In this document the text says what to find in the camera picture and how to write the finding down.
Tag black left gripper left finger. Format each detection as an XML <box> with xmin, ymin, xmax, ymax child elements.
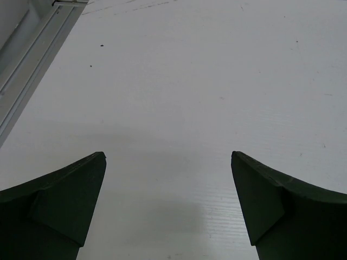
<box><xmin>1</xmin><ymin>152</ymin><xmax>106</xmax><ymax>259</ymax></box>

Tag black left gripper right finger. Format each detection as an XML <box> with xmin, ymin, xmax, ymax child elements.
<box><xmin>231</xmin><ymin>151</ymin><xmax>346</xmax><ymax>259</ymax></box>

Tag aluminium table edge rail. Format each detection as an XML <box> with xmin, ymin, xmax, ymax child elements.
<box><xmin>1</xmin><ymin>1</ymin><xmax>89</xmax><ymax>143</ymax></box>

